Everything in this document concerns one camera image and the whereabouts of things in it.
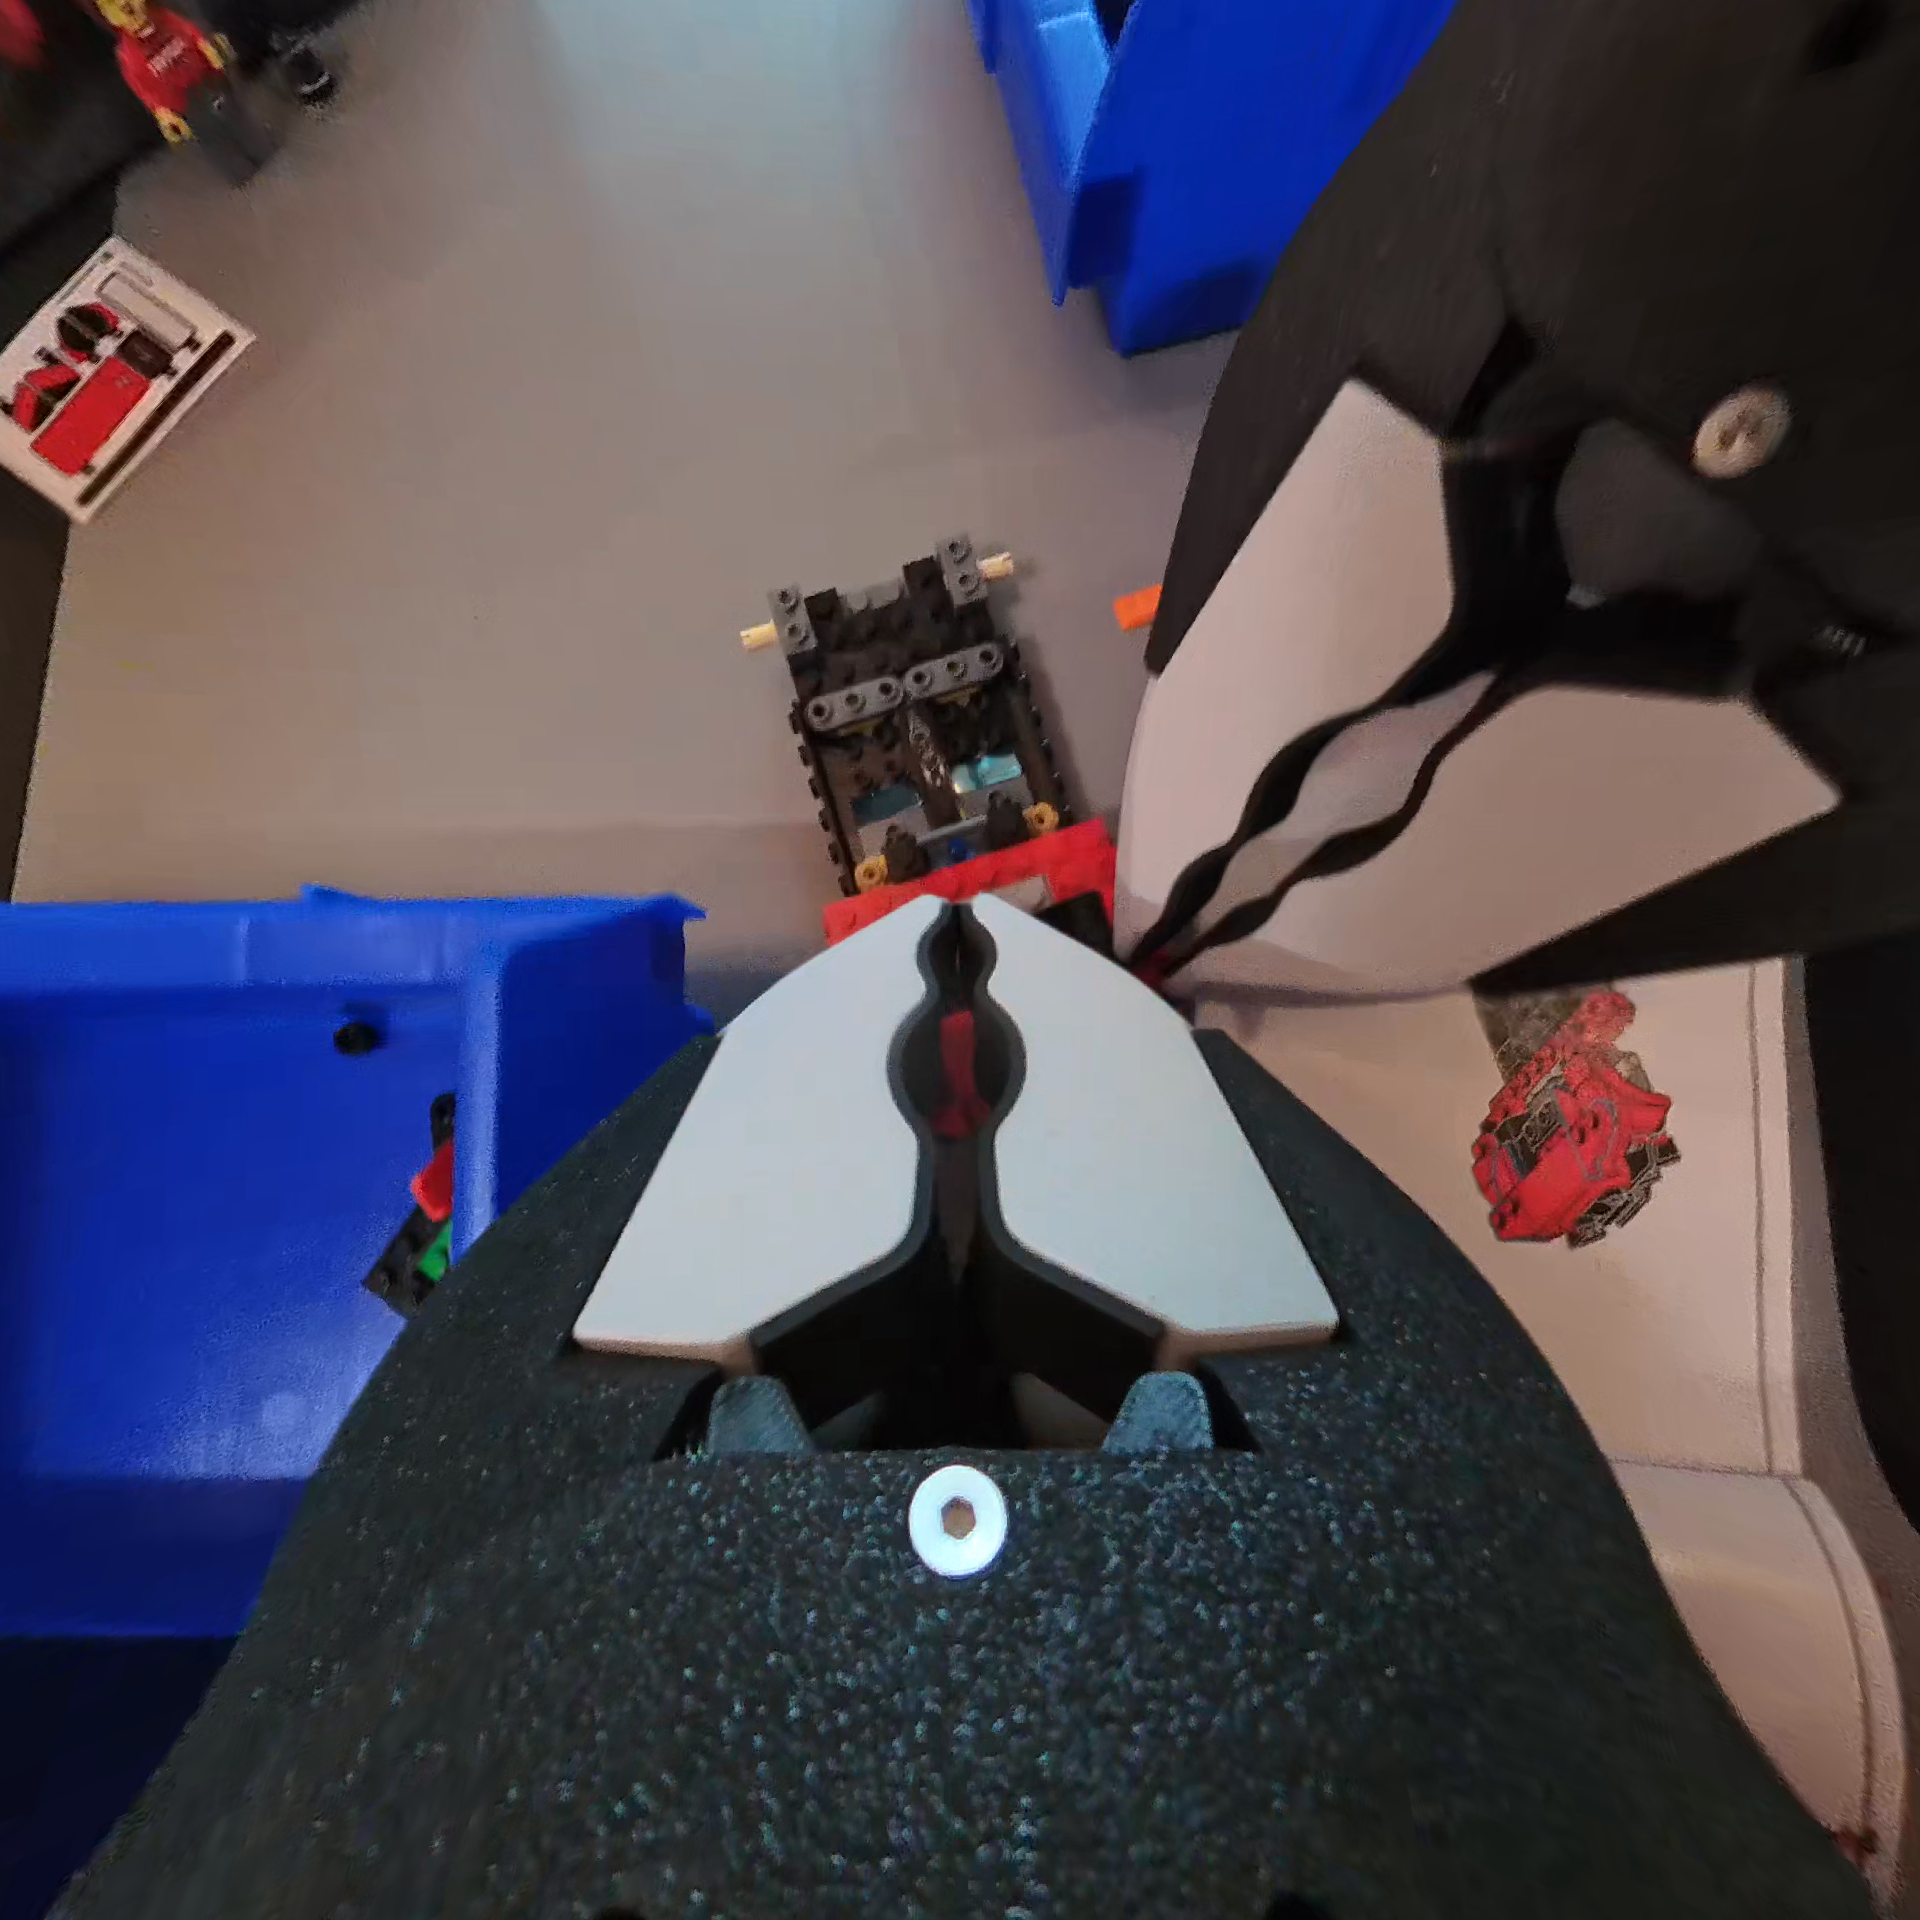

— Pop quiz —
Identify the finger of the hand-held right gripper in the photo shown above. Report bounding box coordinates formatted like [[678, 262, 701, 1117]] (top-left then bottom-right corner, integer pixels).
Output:
[[1113, 373, 1502, 969], [1153, 667, 1844, 998]]

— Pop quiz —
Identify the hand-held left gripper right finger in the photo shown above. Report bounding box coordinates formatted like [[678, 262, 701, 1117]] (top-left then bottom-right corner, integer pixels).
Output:
[[961, 896, 1343, 1368]]

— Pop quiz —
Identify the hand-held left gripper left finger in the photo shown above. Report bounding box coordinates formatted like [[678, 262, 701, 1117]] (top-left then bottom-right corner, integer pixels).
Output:
[[572, 901, 969, 1374]]

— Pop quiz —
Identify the red and black lego car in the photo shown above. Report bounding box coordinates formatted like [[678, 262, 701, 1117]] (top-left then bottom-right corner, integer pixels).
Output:
[[737, 533, 1120, 951]]

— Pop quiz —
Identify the blue plastic bin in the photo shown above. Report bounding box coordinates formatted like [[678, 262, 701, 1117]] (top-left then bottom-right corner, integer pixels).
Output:
[[966, 0, 1464, 357], [0, 881, 711, 1920]]

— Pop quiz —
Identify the black lego plate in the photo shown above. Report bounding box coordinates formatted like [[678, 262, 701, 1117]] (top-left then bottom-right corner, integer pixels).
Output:
[[358, 1199, 452, 1318]]

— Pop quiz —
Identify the lego instruction booklet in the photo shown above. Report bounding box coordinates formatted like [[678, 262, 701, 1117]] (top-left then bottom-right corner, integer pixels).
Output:
[[1160, 958, 1920, 1876]]

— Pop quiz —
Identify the lego sticker sheet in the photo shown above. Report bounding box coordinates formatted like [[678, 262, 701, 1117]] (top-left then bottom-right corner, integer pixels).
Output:
[[0, 236, 255, 527]]

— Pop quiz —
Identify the black rounded object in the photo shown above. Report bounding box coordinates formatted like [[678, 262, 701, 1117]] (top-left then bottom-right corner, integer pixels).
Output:
[[1791, 949, 1920, 1518]]

